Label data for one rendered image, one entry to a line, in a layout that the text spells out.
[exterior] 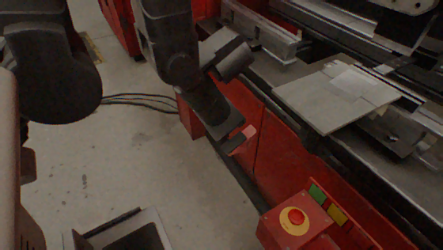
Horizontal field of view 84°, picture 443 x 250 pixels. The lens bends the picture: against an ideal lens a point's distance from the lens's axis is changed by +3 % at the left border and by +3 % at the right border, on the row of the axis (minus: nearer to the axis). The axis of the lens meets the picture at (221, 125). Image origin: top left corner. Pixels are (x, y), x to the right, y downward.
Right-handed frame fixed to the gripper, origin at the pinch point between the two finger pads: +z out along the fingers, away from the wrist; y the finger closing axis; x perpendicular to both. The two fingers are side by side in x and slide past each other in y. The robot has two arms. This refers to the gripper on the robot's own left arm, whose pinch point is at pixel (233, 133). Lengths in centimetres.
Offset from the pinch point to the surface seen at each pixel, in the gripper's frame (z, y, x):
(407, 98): 19.3, -12.0, -38.2
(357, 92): 15.0, -4.5, -30.8
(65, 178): 60, 98, 102
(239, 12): 22, 62, -37
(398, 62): 24, -2, -49
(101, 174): 69, 89, 84
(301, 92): 9.9, 2.9, -20.2
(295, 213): 20.5, -15.7, 0.8
